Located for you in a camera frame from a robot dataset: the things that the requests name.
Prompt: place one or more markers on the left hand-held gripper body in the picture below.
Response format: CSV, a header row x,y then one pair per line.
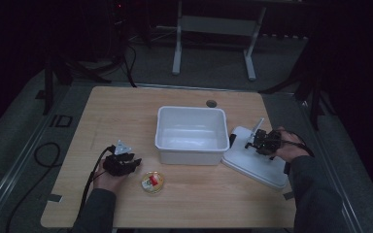
x,y
116,160

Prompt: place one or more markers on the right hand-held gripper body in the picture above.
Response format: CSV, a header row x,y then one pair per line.
x,y
267,142

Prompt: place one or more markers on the white box lid black latches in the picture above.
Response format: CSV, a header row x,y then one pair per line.
x,y
255,165

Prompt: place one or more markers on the round clear yellow snack cup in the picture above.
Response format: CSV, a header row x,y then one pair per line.
x,y
152,182

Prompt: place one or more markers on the white plastic storage box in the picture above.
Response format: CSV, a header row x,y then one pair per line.
x,y
191,136

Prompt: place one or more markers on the person's right hand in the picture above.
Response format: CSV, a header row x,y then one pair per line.
x,y
289,145

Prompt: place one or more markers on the person's left hand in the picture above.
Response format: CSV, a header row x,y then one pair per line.
x,y
105,183

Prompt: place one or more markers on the grey round table grommet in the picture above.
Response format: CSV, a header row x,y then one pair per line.
x,y
211,104

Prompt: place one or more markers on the grey tape piece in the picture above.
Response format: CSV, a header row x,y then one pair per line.
x,y
54,198
288,195

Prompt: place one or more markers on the black tripod stand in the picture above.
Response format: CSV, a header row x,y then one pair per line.
x,y
63,69
311,87

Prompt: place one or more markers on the white metal desk frame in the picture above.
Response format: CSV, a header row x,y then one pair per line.
x,y
218,26

